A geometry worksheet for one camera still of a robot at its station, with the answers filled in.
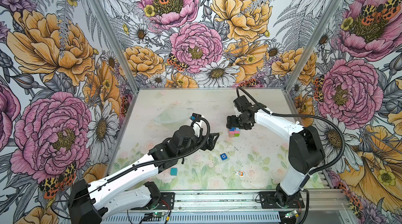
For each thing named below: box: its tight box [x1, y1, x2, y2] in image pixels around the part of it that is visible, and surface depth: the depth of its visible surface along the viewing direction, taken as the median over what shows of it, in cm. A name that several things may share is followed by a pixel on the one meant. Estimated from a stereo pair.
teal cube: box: [170, 167, 178, 176], surface depth 85 cm
